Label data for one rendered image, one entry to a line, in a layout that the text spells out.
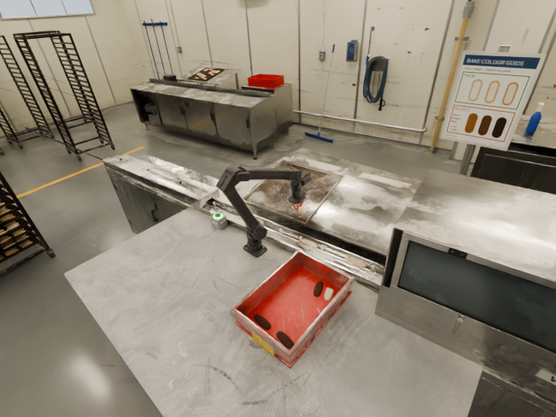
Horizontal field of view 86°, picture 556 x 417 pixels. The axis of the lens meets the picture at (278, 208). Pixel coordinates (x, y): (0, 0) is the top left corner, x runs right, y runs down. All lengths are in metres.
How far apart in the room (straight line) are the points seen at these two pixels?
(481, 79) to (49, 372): 3.13
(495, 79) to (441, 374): 1.36
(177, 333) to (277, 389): 0.49
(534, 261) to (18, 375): 2.89
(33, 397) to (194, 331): 1.48
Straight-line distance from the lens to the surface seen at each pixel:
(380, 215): 1.81
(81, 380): 2.58
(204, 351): 1.36
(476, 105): 1.92
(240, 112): 4.50
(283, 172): 1.54
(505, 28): 4.51
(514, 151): 2.93
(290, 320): 1.38
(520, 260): 1.14
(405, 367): 1.34
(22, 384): 2.80
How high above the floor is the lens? 1.96
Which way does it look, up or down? 34 degrees down
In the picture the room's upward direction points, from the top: 3 degrees counter-clockwise
